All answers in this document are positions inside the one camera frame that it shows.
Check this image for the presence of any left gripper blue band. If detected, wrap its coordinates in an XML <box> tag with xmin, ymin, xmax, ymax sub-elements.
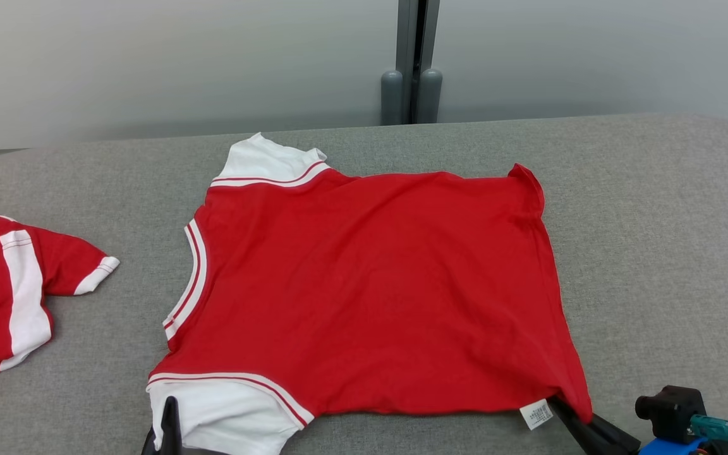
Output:
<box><xmin>141</xmin><ymin>396</ymin><xmax>229</xmax><ymax>455</ymax></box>

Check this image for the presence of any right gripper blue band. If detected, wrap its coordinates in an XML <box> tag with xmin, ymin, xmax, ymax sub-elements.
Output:
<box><xmin>547</xmin><ymin>396</ymin><xmax>713</xmax><ymax>455</ymax></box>

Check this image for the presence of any red jersey with black lettering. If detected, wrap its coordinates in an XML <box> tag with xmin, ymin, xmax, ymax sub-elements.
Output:
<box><xmin>146</xmin><ymin>132</ymin><xmax>593</xmax><ymax>455</ymax></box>

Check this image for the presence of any grey cylinder post foot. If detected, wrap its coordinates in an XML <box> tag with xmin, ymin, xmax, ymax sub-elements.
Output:
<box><xmin>381</xmin><ymin>70</ymin><xmax>404</xmax><ymax>126</ymax></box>
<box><xmin>418</xmin><ymin>68</ymin><xmax>444</xmax><ymax>124</ymax></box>

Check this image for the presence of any grey metal partition post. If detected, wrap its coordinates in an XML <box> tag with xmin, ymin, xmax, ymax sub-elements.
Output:
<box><xmin>396</xmin><ymin>0</ymin><xmax>441</xmax><ymax>124</ymax></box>

